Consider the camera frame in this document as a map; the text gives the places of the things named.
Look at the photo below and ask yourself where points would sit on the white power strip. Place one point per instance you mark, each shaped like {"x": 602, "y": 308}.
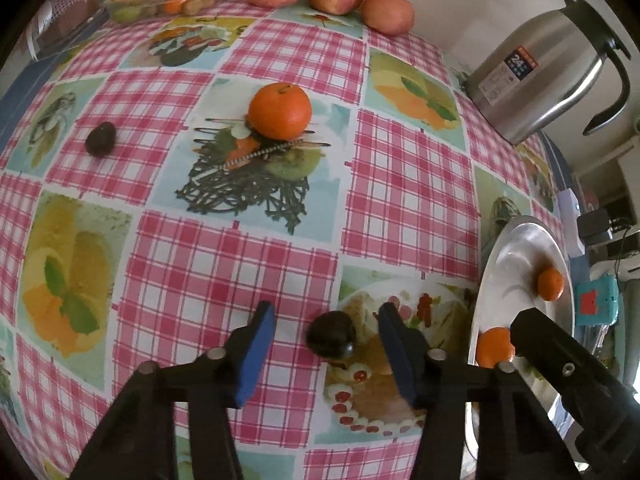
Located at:
{"x": 570, "y": 210}

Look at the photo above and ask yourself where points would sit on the black power adapter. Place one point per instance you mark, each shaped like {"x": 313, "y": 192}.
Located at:
{"x": 595, "y": 225}

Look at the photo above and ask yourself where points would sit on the dark plum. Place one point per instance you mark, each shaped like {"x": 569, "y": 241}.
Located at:
{"x": 330, "y": 337}
{"x": 100, "y": 138}

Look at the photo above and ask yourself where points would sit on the brown printed packet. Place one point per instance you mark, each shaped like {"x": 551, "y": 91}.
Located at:
{"x": 65, "y": 20}

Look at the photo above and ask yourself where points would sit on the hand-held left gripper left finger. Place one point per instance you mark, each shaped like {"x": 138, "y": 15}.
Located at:
{"x": 255, "y": 355}

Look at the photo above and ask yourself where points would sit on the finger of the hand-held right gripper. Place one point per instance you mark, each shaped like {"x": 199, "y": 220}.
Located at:
{"x": 565, "y": 365}

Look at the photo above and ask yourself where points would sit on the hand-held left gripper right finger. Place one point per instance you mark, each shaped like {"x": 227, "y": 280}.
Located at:
{"x": 397, "y": 355}

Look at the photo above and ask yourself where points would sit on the teal plastic box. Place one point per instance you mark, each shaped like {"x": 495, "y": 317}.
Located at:
{"x": 595, "y": 305}

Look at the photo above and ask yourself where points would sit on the stainless steel thermos jug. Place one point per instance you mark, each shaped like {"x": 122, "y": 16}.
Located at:
{"x": 545, "y": 75}

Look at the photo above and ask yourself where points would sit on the orange tangerine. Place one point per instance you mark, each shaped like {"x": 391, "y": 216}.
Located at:
{"x": 550, "y": 284}
{"x": 280, "y": 111}
{"x": 494, "y": 347}

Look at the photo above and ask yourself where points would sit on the round steel plate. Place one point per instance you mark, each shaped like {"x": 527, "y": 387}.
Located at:
{"x": 515, "y": 260}

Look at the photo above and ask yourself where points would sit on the pink checked fruit-print tablecloth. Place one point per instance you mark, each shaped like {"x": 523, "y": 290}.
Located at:
{"x": 175, "y": 270}

